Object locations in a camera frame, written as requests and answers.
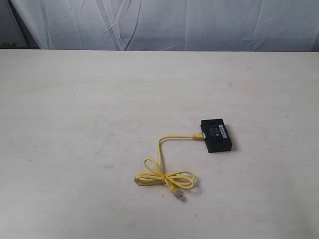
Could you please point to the black network switch box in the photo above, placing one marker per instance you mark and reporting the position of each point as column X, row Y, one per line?
column 216, row 136

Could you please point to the white wrinkled backdrop curtain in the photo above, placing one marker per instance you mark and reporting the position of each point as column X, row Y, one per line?
column 173, row 25

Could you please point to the black light stand pole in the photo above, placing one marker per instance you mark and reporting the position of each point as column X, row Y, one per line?
column 28, row 40

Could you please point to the green plant leaves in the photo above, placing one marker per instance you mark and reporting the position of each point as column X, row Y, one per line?
column 7, row 45

